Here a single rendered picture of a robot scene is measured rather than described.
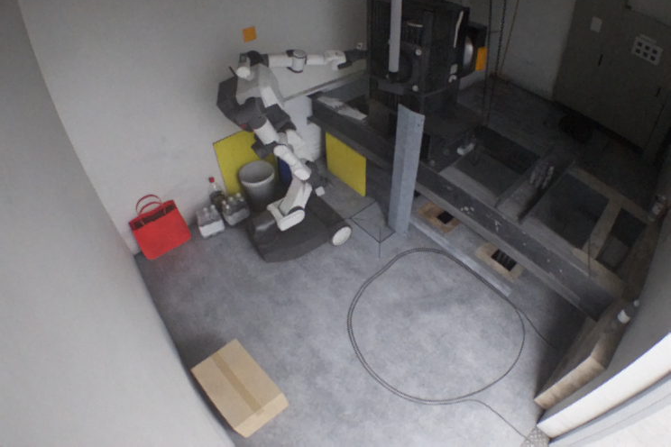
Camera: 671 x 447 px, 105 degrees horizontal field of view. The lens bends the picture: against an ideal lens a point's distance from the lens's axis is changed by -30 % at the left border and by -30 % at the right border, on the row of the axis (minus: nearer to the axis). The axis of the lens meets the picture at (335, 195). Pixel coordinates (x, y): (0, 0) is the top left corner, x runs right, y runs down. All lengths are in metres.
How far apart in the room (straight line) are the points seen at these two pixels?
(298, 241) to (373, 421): 1.29
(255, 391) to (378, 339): 0.83
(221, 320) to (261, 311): 0.27
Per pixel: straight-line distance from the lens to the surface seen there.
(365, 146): 2.89
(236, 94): 1.91
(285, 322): 2.39
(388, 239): 2.75
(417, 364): 2.28
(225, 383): 2.02
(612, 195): 2.82
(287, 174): 3.14
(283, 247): 2.52
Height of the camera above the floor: 2.10
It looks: 43 degrees down
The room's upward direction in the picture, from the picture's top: 2 degrees counter-clockwise
